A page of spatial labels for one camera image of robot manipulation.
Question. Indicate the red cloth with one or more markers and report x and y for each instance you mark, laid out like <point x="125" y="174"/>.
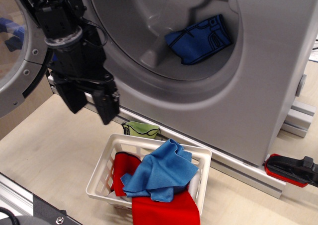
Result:
<point x="182" y="210"/>

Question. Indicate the blue object behind door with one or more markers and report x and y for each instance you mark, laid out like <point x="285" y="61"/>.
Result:
<point x="16" y="34"/>

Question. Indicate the aluminium extrusion block right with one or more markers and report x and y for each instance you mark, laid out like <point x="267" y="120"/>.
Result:
<point x="299" y="119"/>

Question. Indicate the green cloth with black outline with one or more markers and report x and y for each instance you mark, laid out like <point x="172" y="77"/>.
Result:
<point x="138" y="129"/>

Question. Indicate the aluminium rail bottom left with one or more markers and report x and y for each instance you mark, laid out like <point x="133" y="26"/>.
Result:
<point x="15" y="197"/>

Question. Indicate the plain blue cloth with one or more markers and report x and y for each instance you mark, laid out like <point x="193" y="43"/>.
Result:
<point x="161" y="174"/>

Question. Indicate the grey toy washing machine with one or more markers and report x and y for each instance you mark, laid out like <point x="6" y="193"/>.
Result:
<point x="234" y="101"/>

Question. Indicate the white plastic laundry basket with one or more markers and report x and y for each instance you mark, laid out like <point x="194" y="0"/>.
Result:
<point x="100" y="183"/>

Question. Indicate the long aluminium base rail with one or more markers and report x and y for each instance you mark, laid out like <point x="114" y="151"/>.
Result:
<point x="252" y="175"/>

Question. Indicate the red and black clamp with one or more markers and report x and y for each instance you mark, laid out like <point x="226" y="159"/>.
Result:
<point x="299" y="172"/>

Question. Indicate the blue jeans-print cloth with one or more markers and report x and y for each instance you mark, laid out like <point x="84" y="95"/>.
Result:
<point x="199" y="41"/>

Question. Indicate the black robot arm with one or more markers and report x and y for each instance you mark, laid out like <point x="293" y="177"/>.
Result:
<point x="60" y="18"/>

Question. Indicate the white cloth in basket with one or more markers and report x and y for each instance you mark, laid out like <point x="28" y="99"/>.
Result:
<point x="192" y="189"/>

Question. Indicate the grey washing machine door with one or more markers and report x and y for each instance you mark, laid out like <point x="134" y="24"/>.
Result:
<point x="21" y="70"/>

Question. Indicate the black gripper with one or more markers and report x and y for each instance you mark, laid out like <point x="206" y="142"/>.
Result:
<point x="78" y="66"/>

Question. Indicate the black bracket with screw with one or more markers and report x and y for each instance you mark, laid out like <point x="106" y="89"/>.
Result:
<point x="51" y="214"/>

